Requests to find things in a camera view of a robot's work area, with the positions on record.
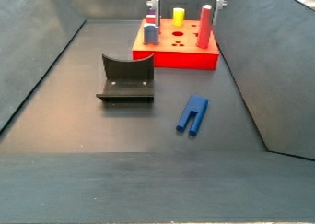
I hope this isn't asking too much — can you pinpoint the red rectangular peg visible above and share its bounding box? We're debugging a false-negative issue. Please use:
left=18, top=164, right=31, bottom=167
left=147, top=15, right=155, bottom=24

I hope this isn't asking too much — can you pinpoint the light blue notched peg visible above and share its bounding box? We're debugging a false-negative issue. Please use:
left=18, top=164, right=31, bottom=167
left=144, top=23, right=159, bottom=45

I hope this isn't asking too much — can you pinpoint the blue two-pronged square-circle object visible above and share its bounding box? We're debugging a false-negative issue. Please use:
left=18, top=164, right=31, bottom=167
left=176, top=94, right=210, bottom=136

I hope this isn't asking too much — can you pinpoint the red fixture block with holes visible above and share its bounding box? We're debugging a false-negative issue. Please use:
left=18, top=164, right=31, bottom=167
left=132, top=19, right=219, bottom=70

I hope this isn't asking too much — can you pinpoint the black curved holder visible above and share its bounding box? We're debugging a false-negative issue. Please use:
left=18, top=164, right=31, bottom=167
left=96, top=54, right=155, bottom=101

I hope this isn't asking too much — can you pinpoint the tall red hexagonal peg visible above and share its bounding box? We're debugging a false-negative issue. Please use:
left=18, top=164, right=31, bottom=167
left=196, top=5, right=212, bottom=49

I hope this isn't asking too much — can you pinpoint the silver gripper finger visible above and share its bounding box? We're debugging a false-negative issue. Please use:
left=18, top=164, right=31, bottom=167
left=147, top=0, right=160, bottom=27
left=212, top=0, right=228, bottom=25

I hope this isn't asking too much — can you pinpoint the yellow cylinder peg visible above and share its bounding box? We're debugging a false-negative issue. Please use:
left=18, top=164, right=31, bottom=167
left=172, top=7, right=184, bottom=27

